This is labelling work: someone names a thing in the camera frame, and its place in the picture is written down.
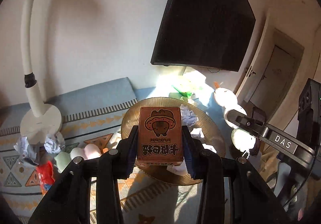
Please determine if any white door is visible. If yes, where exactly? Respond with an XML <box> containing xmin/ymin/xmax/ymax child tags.
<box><xmin>236</xmin><ymin>7</ymin><xmax>320</xmax><ymax>129</ymax></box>

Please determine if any crumpled paper by lamp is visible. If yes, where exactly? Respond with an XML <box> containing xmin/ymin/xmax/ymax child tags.
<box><xmin>44</xmin><ymin>132</ymin><xmax>65</xmax><ymax>154</ymax></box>

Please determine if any white snowman plush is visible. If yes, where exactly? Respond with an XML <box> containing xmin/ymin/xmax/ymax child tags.
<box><xmin>213</xmin><ymin>81</ymin><xmax>247</xmax><ymax>129</ymax></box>

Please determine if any orange cartoon card box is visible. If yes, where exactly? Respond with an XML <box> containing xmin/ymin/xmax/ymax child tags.
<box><xmin>137</xmin><ymin>107</ymin><xmax>183</xmax><ymax>166</ymax></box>

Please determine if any patterned blue table mat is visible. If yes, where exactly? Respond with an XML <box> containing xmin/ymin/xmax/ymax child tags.
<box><xmin>1</xmin><ymin>78</ymin><xmax>202</xmax><ymax>223</ymax></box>

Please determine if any white plush ball back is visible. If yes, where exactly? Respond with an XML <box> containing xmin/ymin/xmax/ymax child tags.
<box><xmin>70</xmin><ymin>147</ymin><xmax>86</xmax><ymax>160</ymax></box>

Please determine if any pink plush ball back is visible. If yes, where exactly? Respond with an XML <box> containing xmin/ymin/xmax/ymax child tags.
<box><xmin>84</xmin><ymin>143</ymin><xmax>101</xmax><ymax>160</ymax></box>

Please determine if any black wall monitor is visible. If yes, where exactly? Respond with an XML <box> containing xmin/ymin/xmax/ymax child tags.
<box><xmin>151</xmin><ymin>0</ymin><xmax>256</xmax><ymax>72</ymax></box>

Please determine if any amber ribbed glass bowl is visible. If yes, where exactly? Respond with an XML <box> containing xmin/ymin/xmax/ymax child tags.
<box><xmin>121</xmin><ymin>97</ymin><xmax>226</xmax><ymax>186</ymax></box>

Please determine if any white desk lamp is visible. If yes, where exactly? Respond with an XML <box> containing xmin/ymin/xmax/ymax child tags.
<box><xmin>20</xmin><ymin>0</ymin><xmax>62</xmax><ymax>145</ymax></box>

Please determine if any green plush ball face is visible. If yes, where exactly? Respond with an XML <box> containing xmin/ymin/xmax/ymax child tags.
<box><xmin>231</xmin><ymin>128</ymin><xmax>256</xmax><ymax>159</ymax></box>

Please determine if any crumpled paper behind plushes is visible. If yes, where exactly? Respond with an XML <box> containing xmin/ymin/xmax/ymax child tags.
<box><xmin>14</xmin><ymin>136</ymin><xmax>40</xmax><ymax>166</ymax></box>

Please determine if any light green plush ball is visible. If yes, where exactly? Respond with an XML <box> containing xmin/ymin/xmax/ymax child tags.
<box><xmin>54</xmin><ymin>152</ymin><xmax>71</xmax><ymax>173</ymax></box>

